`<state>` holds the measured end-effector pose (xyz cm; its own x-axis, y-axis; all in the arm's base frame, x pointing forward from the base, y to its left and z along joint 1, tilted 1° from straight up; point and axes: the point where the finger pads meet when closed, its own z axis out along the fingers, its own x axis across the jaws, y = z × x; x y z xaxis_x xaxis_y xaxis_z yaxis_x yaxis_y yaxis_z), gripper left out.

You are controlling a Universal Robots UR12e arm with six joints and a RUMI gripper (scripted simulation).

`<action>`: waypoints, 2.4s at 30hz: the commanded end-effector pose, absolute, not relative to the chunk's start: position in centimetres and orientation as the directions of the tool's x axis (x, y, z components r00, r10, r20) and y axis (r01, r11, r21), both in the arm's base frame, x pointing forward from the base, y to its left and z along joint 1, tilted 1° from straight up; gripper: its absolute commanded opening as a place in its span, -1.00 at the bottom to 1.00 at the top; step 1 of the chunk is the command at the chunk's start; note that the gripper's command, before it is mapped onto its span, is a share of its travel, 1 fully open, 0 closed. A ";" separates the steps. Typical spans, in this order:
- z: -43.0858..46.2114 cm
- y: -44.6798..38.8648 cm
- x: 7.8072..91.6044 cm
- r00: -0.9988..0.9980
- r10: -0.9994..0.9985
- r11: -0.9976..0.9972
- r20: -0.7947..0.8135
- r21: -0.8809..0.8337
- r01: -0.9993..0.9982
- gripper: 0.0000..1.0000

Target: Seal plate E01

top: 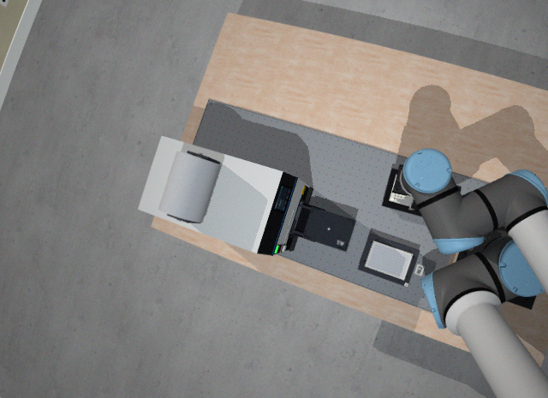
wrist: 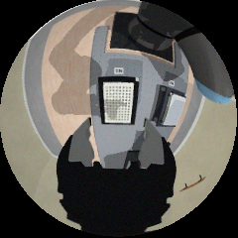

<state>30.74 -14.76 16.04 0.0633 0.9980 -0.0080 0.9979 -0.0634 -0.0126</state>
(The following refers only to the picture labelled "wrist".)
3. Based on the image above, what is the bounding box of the small white label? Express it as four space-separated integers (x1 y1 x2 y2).
169 80 175 86
114 67 124 74

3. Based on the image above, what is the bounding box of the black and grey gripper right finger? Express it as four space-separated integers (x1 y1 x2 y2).
138 118 177 197

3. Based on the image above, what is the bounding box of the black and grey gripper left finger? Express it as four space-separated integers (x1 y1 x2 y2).
57 117 95 193

